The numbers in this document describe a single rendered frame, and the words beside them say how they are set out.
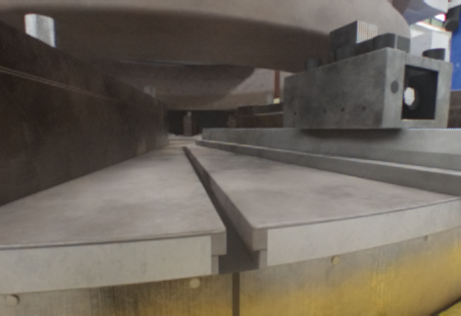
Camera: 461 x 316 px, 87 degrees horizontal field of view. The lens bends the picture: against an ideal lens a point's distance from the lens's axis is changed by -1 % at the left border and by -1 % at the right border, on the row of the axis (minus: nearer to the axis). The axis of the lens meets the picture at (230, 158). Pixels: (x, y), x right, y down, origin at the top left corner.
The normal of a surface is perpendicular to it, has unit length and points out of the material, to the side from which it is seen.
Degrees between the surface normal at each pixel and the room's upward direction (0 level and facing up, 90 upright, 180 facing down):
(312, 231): 90
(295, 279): 90
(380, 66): 90
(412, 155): 90
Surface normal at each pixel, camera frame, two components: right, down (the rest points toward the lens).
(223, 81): -0.31, 0.11
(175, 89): 0.21, 0.11
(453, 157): -0.90, 0.06
